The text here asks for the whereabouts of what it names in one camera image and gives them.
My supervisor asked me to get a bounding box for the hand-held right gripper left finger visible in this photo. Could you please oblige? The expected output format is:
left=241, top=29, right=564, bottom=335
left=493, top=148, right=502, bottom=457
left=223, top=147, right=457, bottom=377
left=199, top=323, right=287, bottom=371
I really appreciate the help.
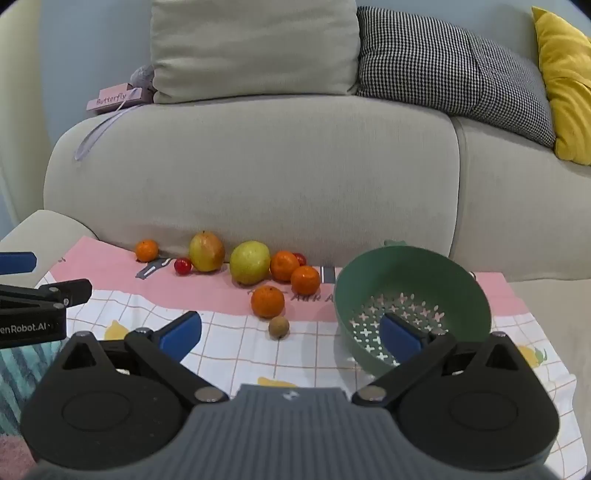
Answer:
left=60, top=311, right=230, bottom=408

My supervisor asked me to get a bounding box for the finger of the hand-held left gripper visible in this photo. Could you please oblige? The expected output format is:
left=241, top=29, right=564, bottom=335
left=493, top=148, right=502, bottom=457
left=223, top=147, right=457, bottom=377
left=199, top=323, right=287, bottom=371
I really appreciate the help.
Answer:
left=0, top=251, right=38, bottom=276
left=0, top=279, right=93, bottom=311

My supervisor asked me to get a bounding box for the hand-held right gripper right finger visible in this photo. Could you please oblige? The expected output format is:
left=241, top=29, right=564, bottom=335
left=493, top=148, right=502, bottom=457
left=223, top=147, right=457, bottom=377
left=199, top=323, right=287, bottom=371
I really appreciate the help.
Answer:
left=353, top=312, right=532, bottom=408

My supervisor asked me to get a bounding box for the green plastic colander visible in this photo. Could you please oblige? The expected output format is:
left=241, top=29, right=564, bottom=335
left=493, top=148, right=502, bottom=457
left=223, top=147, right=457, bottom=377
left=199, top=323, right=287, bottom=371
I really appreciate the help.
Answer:
left=334, top=240, right=493, bottom=377

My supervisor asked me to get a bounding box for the red-yellow apple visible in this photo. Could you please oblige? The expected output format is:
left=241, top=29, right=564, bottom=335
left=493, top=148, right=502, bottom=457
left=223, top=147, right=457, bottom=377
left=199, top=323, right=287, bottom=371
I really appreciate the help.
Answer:
left=188, top=231, right=226, bottom=273

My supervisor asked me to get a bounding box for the orange tangerine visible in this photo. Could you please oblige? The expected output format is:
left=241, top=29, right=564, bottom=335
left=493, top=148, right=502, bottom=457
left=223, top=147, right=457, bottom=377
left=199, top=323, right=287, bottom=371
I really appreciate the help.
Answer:
left=135, top=239, right=160, bottom=263
left=270, top=250, right=301, bottom=282
left=290, top=266, right=321, bottom=296
left=250, top=285, right=285, bottom=319

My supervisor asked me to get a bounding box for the yellow-green apple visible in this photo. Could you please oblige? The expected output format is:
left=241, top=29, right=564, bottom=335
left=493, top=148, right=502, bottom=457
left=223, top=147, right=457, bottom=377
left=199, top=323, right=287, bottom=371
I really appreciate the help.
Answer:
left=230, top=240, right=271, bottom=286

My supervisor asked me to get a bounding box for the pink checkered printed cloth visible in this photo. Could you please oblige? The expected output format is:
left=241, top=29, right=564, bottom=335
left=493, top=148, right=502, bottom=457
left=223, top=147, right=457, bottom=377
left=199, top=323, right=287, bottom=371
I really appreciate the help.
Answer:
left=28, top=235, right=578, bottom=480

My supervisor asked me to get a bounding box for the teal striped cloth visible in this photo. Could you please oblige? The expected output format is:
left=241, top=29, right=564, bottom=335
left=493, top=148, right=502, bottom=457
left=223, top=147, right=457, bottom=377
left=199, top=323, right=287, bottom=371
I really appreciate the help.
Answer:
left=0, top=342, right=62, bottom=435

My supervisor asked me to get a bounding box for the lilac ribbon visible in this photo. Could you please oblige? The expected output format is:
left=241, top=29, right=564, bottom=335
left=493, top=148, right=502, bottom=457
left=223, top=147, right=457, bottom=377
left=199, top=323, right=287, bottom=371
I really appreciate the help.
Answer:
left=75, top=99, right=144, bottom=161

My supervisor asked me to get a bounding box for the pink gift box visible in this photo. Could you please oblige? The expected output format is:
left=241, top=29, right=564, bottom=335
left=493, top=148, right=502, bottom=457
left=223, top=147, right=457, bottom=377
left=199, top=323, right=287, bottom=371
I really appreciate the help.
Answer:
left=86, top=83, right=156, bottom=113

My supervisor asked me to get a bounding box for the beige fabric sofa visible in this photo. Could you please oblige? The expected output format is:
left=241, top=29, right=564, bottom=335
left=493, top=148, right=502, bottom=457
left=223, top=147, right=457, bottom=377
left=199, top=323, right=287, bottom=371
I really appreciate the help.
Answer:
left=0, top=92, right=591, bottom=480

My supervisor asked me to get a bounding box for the grey plush toy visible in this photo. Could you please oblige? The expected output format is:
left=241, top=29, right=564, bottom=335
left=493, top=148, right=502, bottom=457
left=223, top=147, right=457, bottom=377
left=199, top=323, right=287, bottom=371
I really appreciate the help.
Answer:
left=129, top=65, right=155, bottom=89

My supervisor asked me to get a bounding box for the black-white houndstooth cushion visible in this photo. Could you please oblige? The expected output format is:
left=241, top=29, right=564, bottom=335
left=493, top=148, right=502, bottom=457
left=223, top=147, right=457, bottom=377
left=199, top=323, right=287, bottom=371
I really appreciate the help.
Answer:
left=355, top=6, right=557, bottom=149

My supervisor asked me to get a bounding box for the beige cushion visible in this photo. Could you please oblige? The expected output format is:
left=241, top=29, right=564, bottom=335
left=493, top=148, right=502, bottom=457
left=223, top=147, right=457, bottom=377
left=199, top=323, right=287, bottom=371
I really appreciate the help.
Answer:
left=150, top=0, right=361, bottom=105

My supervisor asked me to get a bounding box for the yellow cushion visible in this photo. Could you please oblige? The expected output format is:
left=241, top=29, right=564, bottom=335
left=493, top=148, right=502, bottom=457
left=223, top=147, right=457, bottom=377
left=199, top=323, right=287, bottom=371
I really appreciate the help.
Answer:
left=531, top=6, right=591, bottom=165

